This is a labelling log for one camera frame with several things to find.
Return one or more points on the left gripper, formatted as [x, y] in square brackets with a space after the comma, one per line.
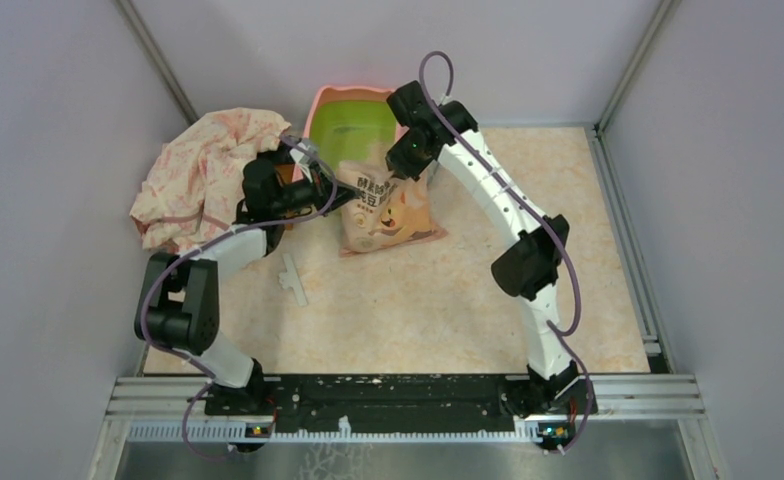
[327, 191]

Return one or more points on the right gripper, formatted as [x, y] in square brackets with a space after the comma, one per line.
[399, 165]

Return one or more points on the pink cat litter bag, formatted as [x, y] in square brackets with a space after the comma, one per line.
[387, 212]

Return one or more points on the pink and green litter box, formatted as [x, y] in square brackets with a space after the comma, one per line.
[353, 128]

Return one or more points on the white bag sealing clip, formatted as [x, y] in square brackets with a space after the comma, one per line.
[289, 279]

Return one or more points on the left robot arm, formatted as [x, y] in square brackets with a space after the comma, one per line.
[179, 307]

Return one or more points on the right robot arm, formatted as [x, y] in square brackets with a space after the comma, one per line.
[528, 270]

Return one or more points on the orange wooden tray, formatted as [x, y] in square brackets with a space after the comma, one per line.
[285, 172]

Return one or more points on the pink floral cloth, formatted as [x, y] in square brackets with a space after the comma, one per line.
[191, 192]

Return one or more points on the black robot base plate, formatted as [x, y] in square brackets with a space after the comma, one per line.
[400, 403]

